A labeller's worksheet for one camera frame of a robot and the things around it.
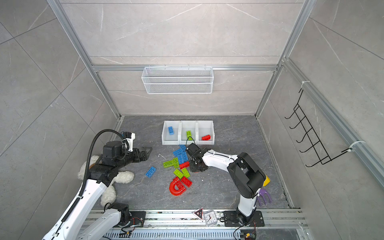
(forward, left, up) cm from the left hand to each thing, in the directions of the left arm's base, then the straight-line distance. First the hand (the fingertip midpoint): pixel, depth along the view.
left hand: (144, 145), depth 76 cm
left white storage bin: (+20, -7, -22) cm, 31 cm away
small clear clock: (-31, -33, -20) cm, 50 cm away
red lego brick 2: (-1, -21, -22) cm, 30 cm away
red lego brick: (+18, -35, -20) cm, 45 cm away
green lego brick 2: (-7, -16, -21) cm, 27 cm away
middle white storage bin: (+30, -23, -21) cm, 43 cm away
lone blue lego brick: (-6, 0, -21) cm, 21 cm away
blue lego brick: (+25, -10, -20) cm, 34 cm away
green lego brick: (+22, -23, -20) cm, 38 cm away
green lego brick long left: (0, -13, -21) cm, 25 cm away
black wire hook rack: (-11, -81, +9) cm, 83 cm away
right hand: (-3, -26, -22) cm, 35 cm away
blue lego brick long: (+8, -15, -21) cm, 27 cm away
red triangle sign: (-28, -28, -21) cm, 45 cm away
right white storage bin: (+22, -35, -20) cm, 46 cm away
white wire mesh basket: (+47, -18, +8) cm, 51 cm away
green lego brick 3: (-7, -21, -21) cm, 30 cm away
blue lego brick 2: (+2, -19, -19) cm, 27 cm away
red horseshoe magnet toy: (-16, -18, -20) cm, 32 cm away
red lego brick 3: (-12, -22, -21) cm, 32 cm away
